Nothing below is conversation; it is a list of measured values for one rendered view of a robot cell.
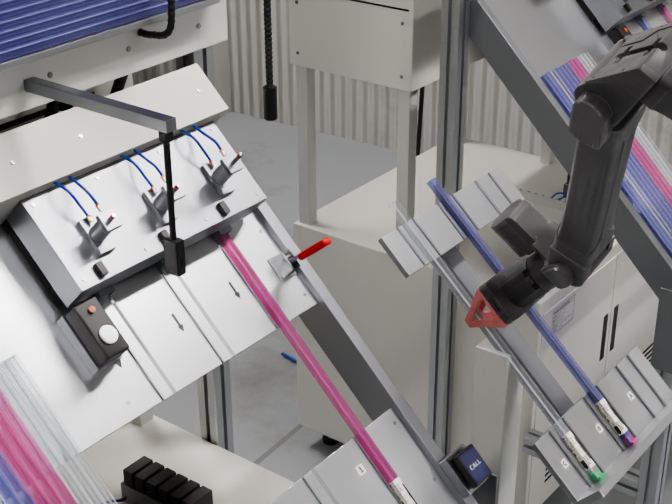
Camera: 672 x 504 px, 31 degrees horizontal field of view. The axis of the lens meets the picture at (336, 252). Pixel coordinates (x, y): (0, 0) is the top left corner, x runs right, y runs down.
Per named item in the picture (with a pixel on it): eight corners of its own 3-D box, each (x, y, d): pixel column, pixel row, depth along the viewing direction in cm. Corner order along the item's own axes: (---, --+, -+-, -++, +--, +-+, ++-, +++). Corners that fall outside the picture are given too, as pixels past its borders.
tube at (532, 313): (631, 442, 185) (636, 439, 184) (627, 447, 184) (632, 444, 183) (431, 180, 190) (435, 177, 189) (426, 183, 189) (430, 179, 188)
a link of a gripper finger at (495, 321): (445, 310, 177) (486, 281, 171) (470, 292, 183) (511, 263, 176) (473, 348, 177) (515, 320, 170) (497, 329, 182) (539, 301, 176)
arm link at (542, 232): (574, 286, 158) (612, 240, 160) (513, 224, 157) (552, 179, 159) (534, 298, 169) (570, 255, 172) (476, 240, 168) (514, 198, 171)
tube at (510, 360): (598, 477, 177) (603, 475, 177) (594, 482, 176) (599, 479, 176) (392, 202, 182) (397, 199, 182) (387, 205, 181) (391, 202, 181)
